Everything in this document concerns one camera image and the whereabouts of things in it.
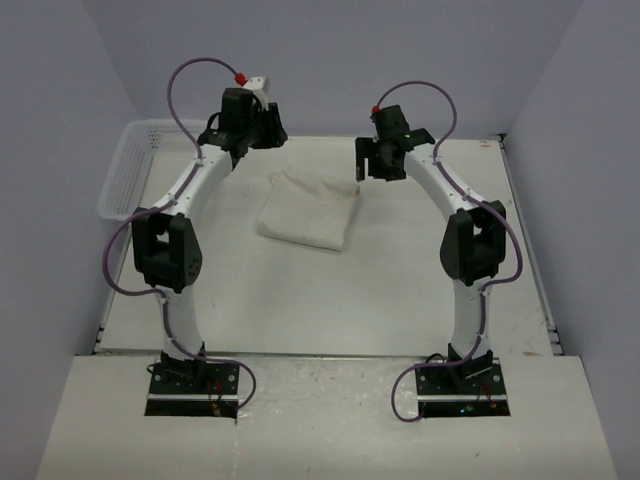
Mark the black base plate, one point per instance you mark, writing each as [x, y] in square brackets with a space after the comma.
[475, 389]
[192, 390]

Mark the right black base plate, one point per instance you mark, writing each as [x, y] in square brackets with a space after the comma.
[475, 389]

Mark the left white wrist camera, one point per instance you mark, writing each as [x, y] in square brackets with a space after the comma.
[258, 86]

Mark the cream white t shirt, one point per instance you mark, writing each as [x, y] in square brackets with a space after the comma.
[308, 209]

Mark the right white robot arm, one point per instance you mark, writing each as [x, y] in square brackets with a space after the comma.
[474, 240]

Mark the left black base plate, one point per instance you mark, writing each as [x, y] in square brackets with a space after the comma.
[192, 390]

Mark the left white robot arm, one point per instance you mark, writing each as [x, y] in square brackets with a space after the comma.
[166, 249]

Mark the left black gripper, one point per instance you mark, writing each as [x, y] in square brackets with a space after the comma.
[275, 137]

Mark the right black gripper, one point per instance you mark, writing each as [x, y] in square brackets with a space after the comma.
[367, 148]

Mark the white plastic basket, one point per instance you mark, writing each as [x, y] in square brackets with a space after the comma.
[151, 162]

